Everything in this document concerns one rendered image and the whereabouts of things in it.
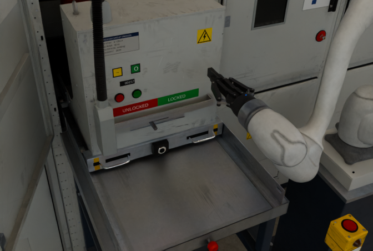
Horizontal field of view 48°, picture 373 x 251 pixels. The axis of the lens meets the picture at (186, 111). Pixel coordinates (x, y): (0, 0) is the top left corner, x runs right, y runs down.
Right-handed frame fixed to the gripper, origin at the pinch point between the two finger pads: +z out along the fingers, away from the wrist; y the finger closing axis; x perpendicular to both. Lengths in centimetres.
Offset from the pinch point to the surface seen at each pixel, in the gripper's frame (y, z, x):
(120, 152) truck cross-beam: -29.1, 12.3, -31.0
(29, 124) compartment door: -56, 28, -21
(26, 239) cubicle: -68, 39, -90
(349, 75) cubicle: 108, 39, -47
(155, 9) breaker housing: -11.2, 21.1, 16.2
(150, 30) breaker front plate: -15.9, 13.5, 12.8
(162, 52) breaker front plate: -12.1, 13.5, 4.6
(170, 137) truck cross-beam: -9.9, 12.3, -30.7
